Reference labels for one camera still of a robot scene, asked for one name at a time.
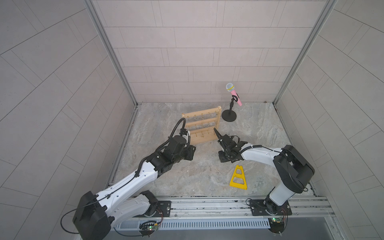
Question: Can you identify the white ventilation grille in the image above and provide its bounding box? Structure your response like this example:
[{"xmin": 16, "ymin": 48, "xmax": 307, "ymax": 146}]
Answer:
[{"xmin": 115, "ymin": 218, "xmax": 271, "ymax": 231}]

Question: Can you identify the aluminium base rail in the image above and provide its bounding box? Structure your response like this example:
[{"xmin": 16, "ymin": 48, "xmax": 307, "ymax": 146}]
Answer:
[{"xmin": 85, "ymin": 195, "xmax": 335, "ymax": 222}]

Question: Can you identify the green circuit board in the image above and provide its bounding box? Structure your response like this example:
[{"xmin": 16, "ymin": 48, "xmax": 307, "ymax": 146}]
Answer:
[
  {"xmin": 139, "ymin": 221, "xmax": 160, "ymax": 236},
  {"xmin": 268, "ymin": 218, "xmax": 286, "ymax": 235}
]

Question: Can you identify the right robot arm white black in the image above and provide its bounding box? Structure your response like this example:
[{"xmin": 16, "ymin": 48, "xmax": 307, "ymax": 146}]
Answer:
[{"xmin": 214, "ymin": 129, "xmax": 315, "ymax": 215}]

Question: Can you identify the wooden jewelry display stand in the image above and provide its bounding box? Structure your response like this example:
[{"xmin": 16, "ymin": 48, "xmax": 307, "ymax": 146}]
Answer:
[{"xmin": 182, "ymin": 106, "xmax": 222, "ymax": 146}]

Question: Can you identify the right green circuit board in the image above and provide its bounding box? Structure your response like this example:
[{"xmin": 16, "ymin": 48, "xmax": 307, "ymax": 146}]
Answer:
[{"xmin": 268, "ymin": 218, "xmax": 286, "ymax": 235}]

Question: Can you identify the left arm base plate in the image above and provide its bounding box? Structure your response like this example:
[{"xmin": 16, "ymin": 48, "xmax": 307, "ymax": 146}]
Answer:
[{"xmin": 135, "ymin": 201, "xmax": 172, "ymax": 218}]

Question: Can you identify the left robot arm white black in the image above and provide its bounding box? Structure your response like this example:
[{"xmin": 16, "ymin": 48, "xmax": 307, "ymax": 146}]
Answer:
[{"xmin": 73, "ymin": 118, "xmax": 196, "ymax": 240}]

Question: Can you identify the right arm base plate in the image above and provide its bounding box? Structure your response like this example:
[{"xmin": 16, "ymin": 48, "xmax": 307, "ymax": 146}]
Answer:
[{"xmin": 246, "ymin": 199, "xmax": 293, "ymax": 218}]

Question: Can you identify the pink toy microphone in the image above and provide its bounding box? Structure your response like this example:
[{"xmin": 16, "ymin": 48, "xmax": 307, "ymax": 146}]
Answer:
[{"xmin": 226, "ymin": 83, "xmax": 243, "ymax": 107}]

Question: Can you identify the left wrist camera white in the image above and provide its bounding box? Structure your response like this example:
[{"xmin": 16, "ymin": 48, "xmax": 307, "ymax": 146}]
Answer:
[{"xmin": 180, "ymin": 128, "xmax": 191, "ymax": 145}]

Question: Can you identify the left green circuit board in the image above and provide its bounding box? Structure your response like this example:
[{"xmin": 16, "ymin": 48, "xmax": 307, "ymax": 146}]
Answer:
[{"xmin": 139, "ymin": 221, "xmax": 160, "ymax": 236}]

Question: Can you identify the yellow triangular plastic stand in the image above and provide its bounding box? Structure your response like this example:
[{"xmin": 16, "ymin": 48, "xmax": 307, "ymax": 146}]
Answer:
[{"xmin": 229, "ymin": 165, "xmax": 248, "ymax": 190}]

